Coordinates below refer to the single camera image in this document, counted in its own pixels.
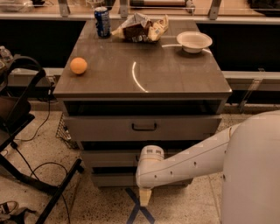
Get orange fruit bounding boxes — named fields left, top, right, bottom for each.
left=70, top=58, right=88, bottom=75

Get blue tape cross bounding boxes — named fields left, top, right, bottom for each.
left=125, top=188, right=155, bottom=224

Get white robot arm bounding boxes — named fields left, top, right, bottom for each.
left=136, top=110, right=280, bottom=224

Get black cable on floor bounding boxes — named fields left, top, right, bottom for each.
left=10, top=87, right=72, bottom=224

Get crumpled chip bag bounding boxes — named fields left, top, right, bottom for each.
left=112, top=13, right=169, bottom=43

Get sneaker shoe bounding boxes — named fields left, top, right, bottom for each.
left=0, top=200, right=18, bottom=215

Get grey drawer cabinet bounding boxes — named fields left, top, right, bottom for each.
left=54, top=20, right=232, bottom=177

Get blue soda can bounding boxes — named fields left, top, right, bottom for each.
left=94, top=6, right=110, bottom=38

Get wire mesh basket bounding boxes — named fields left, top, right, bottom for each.
left=55, top=115, right=79, bottom=150

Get plastic water bottle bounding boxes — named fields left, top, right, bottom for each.
left=0, top=45, right=13, bottom=63

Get grey top drawer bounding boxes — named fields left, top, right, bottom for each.
left=65, top=115, right=221, bottom=142

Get white bowl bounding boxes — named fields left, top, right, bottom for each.
left=177, top=31, right=213, bottom=53

